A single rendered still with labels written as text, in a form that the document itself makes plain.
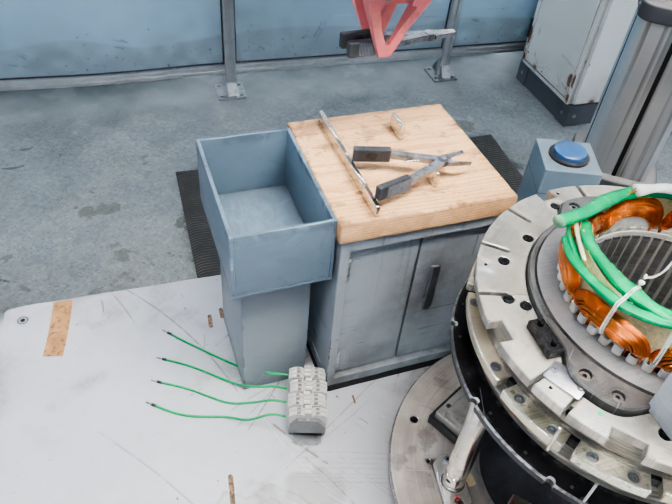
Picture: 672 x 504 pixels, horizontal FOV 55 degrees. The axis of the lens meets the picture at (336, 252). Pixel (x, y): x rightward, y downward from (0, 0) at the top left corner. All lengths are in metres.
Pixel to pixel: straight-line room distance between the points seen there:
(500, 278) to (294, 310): 0.27
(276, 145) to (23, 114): 2.21
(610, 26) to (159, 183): 1.82
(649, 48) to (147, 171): 1.89
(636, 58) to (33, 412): 0.89
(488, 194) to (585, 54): 2.23
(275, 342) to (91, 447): 0.24
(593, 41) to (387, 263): 2.27
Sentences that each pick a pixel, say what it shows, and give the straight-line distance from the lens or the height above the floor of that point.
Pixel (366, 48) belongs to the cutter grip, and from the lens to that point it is 0.67.
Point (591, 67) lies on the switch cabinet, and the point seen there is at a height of 0.29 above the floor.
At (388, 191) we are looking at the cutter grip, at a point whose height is 1.09.
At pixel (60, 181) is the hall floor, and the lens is 2.51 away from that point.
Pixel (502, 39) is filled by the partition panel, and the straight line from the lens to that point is 3.30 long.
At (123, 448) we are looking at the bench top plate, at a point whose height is 0.78.
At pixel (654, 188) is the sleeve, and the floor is 1.16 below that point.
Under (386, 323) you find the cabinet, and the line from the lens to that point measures 0.79.
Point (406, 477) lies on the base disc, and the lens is 0.78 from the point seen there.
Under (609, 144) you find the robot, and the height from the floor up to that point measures 0.97.
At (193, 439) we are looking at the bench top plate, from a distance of 0.82.
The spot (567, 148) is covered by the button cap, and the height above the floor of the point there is 1.04.
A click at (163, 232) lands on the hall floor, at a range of 2.23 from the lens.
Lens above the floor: 1.48
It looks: 44 degrees down
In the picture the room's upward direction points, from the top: 6 degrees clockwise
